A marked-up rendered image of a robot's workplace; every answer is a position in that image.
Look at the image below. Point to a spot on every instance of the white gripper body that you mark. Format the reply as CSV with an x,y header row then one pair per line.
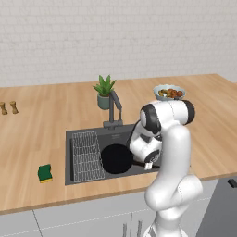
x,y
149,165

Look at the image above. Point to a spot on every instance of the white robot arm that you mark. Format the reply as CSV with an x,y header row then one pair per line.
x,y
172,154

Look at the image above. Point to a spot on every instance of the black frying pan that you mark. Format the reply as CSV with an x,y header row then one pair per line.
x,y
116,159

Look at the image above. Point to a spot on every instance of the dark grey sink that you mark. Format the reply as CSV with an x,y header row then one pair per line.
x,y
68,154

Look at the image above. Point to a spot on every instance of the green and yellow sponge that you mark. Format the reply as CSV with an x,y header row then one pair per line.
x,y
44,172

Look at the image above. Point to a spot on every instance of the dark grey tap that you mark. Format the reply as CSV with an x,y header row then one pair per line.
x,y
114,105

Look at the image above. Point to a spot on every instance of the bowl of fruit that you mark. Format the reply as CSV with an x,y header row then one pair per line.
x,y
169,92

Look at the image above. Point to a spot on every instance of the white cupboard front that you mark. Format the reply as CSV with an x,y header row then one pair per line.
x,y
18,223
92,216

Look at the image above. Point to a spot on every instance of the grey dishwasher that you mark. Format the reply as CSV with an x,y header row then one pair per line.
x,y
220,213

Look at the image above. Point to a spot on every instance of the green plant in pot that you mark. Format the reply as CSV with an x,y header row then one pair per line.
x,y
104,88

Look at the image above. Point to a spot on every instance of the wooden shaker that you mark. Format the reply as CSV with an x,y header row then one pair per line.
x,y
14,107
3,108

